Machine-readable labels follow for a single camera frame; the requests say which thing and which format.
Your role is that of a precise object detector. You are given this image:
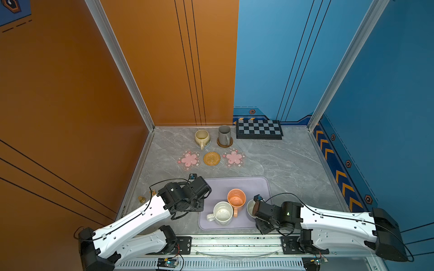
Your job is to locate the black chessboard box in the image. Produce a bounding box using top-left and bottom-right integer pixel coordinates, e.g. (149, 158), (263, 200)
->
(236, 119), (283, 140)

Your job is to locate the lilac mug cream inside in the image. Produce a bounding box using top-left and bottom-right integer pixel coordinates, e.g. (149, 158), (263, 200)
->
(246, 199), (256, 219)

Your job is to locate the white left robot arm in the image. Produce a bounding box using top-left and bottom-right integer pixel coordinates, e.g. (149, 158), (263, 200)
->
(76, 178), (212, 271)

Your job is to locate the white cream mug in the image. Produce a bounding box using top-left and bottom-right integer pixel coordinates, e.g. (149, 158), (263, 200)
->
(206, 202), (234, 226)

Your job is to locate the speckled grey mug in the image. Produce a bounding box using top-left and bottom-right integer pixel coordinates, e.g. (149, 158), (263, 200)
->
(218, 125), (231, 146)

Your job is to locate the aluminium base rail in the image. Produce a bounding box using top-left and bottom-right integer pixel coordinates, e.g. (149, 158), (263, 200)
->
(116, 234), (388, 271)

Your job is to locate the beige yellow mug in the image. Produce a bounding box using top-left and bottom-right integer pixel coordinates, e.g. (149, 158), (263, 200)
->
(194, 130), (210, 142)

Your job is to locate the lilac plastic tray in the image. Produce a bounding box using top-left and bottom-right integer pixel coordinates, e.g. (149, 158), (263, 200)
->
(199, 177), (271, 230)

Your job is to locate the right green circuit board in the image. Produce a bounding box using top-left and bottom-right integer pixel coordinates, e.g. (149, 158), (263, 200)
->
(302, 256), (328, 271)

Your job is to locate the green circuit board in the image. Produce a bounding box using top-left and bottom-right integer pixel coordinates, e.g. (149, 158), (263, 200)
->
(302, 256), (328, 271)
(157, 258), (179, 270)

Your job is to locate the blue woven round coaster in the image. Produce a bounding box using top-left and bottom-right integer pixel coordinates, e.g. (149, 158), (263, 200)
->
(196, 141), (210, 150)

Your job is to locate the woven rattan round coaster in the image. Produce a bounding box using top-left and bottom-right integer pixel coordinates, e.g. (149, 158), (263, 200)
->
(203, 151), (221, 167)

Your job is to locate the pink flower silicone coaster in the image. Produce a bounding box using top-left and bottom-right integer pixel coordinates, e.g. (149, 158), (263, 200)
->
(222, 148), (246, 168)

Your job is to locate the left green circuit board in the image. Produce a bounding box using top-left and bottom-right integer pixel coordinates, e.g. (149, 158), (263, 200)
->
(157, 258), (179, 270)

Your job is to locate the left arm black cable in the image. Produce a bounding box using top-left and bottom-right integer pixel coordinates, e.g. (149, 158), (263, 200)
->
(72, 178), (191, 241)

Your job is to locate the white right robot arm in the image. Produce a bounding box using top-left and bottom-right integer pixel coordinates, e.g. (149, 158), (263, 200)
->
(252, 201), (411, 262)

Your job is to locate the orange mug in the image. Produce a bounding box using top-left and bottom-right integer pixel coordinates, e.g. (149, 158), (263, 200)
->
(227, 189), (246, 217)

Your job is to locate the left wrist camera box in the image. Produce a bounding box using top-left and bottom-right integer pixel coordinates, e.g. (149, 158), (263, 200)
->
(188, 173), (212, 199)

